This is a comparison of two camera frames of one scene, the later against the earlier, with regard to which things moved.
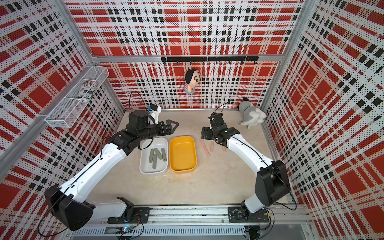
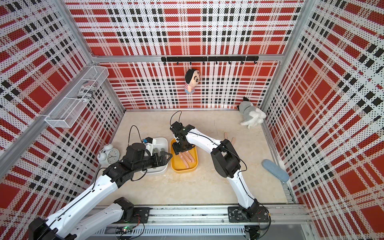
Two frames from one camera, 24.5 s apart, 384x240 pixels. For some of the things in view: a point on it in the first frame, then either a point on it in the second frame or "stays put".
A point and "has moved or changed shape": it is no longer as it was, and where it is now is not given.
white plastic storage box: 154,156 stays put
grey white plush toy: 252,116 stays put
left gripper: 169,130 → 163,162
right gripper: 205,132 → 177,149
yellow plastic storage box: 183,154 stays put
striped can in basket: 86,90 stays put
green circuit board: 126,230 stays put
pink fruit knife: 205,148 has moved or changed shape
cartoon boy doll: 192,79 stays put
